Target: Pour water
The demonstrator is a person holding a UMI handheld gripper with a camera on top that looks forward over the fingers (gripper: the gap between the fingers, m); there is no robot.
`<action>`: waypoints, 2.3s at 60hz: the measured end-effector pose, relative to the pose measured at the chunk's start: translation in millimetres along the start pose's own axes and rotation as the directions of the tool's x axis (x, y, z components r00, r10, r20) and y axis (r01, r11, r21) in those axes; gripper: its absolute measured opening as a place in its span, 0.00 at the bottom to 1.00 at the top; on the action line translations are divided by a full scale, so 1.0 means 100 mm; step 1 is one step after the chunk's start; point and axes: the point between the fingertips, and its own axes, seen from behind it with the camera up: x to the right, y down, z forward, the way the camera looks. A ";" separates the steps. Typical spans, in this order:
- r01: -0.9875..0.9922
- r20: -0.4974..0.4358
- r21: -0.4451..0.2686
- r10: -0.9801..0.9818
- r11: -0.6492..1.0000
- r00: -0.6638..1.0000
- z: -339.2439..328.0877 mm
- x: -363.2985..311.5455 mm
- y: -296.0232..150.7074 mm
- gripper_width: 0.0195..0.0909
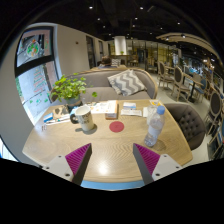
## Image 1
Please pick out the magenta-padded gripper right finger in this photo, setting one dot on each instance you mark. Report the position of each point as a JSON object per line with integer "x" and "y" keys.
{"x": 166, "y": 166}

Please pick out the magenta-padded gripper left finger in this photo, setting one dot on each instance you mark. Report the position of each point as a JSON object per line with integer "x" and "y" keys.
{"x": 56, "y": 166}

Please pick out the clear plastic bottle blue cap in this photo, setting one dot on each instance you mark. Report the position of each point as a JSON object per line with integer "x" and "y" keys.
{"x": 154, "y": 128}

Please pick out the dark grey tufted armchair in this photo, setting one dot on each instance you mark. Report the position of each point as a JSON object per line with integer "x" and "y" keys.
{"x": 188, "y": 121}

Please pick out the clear plastic cup with straw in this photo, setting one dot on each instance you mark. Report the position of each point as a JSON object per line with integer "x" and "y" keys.
{"x": 150, "y": 113}

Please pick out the white mug with black print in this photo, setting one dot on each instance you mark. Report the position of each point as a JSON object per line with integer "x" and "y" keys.
{"x": 85, "y": 118}

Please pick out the flat round red coaster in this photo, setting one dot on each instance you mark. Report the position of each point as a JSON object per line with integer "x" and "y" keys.
{"x": 116, "y": 126}

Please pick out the yellow card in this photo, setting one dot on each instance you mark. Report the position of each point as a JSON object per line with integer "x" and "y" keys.
{"x": 155, "y": 102}

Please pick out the blue and white leaflet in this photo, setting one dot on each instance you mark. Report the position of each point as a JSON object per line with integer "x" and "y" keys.
{"x": 130, "y": 109}

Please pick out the cardboard tissue box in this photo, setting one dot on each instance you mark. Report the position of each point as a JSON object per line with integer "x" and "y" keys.
{"x": 111, "y": 111}

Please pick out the green potted plant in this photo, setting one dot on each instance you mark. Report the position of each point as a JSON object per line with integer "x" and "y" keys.
{"x": 68, "y": 88}

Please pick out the group of wooden dining chairs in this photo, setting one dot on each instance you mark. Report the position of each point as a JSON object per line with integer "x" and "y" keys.
{"x": 180, "y": 80}

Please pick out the window with painted decorations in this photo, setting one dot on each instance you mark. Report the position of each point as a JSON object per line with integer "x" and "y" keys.
{"x": 33, "y": 80}

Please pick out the grey white chevron cushion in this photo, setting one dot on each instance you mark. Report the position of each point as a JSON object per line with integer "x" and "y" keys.
{"x": 126, "y": 82}

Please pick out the person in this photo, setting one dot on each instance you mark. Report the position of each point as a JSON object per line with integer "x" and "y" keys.
{"x": 105, "y": 62}

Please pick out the group of ceiling spotlights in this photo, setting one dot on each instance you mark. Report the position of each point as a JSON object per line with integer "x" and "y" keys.
{"x": 133, "y": 20}

